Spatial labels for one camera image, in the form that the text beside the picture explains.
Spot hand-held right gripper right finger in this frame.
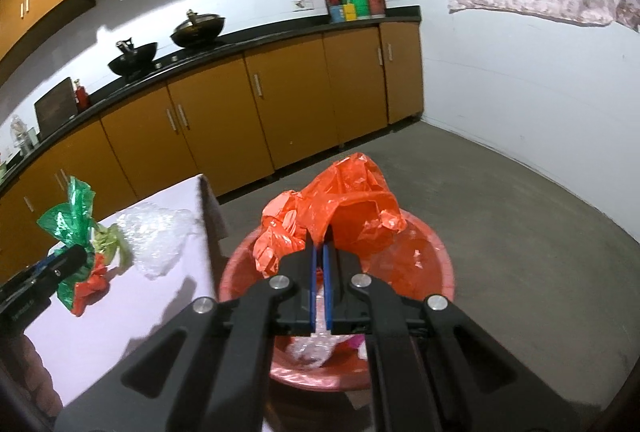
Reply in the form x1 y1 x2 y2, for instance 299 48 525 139
322 245 596 432

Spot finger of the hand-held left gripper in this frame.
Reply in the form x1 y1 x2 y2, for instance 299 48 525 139
47 243 89 285

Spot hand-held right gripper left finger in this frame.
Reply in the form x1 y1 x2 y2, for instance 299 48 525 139
55 239 318 432

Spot orange plastic bag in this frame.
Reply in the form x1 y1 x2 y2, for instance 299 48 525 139
252 152 408 278
72 255 112 318

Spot orange basket with red liner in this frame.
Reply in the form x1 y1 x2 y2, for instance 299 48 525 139
217 209 456 393

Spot person's left hand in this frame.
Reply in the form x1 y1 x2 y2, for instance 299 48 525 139
20 334 63 413

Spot light green plastic bag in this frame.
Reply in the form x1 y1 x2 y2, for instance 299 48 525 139
92 225 131 273

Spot large bubble wrap sheet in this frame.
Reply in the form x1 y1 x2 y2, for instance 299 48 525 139
116 206 200 280

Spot white cloth covered table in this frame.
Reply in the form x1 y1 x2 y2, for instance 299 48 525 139
22 173 228 408

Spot glass jar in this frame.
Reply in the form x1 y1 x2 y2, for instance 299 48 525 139
10 115 31 153

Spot dark cutting board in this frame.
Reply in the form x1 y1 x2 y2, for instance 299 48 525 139
34 77 78 135

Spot wooden lower cabinets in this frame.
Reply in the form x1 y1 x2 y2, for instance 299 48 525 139
0 20 426 273

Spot black open wok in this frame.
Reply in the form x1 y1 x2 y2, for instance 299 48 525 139
107 40 158 78

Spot black gas stove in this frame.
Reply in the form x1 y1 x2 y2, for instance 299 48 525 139
150 40 226 70

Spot black wok with lid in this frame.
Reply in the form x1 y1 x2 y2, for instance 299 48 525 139
170 10 226 48

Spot black kitchen countertop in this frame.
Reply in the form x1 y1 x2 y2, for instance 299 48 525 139
0 6 422 193

